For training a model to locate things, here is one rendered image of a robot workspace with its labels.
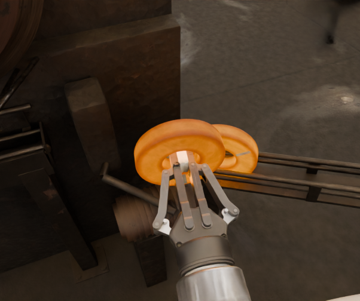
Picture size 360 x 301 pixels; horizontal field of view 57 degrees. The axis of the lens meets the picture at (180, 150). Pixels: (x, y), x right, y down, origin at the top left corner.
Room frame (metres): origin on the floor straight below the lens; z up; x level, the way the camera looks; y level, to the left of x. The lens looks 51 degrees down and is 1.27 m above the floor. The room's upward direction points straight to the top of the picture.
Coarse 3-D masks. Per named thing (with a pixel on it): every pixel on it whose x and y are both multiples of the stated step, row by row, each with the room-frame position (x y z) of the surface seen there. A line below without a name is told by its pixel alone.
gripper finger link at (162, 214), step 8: (168, 176) 0.29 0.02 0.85; (168, 184) 0.27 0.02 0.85; (160, 192) 0.26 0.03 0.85; (168, 192) 0.26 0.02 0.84; (160, 200) 0.24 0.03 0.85; (168, 200) 0.26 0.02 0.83; (160, 208) 0.23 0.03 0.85; (160, 216) 0.22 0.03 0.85; (152, 224) 0.21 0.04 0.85; (160, 224) 0.21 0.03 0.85
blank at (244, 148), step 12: (228, 132) 0.44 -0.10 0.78; (240, 132) 0.45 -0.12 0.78; (228, 144) 0.43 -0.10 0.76; (240, 144) 0.42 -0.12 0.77; (252, 144) 0.43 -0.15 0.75; (240, 156) 0.42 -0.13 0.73; (252, 156) 0.41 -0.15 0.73; (228, 168) 0.43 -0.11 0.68; (240, 168) 0.42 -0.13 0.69; (252, 168) 0.41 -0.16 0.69
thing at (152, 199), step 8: (104, 168) 0.47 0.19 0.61; (104, 176) 0.45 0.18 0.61; (112, 184) 0.44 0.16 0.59; (120, 184) 0.44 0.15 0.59; (128, 184) 0.44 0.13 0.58; (128, 192) 0.43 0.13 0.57; (136, 192) 0.43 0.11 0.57; (144, 192) 0.43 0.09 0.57; (152, 200) 0.41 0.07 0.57; (168, 208) 0.39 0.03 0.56; (176, 208) 0.39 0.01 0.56
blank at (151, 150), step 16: (160, 128) 0.34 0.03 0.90; (176, 128) 0.34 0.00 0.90; (192, 128) 0.34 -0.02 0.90; (208, 128) 0.35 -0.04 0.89; (144, 144) 0.33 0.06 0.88; (160, 144) 0.32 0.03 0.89; (176, 144) 0.33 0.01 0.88; (192, 144) 0.33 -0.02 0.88; (208, 144) 0.34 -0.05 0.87; (144, 160) 0.32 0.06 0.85; (160, 160) 0.32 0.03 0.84; (208, 160) 0.34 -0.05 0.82; (144, 176) 0.32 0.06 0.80; (160, 176) 0.33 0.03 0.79
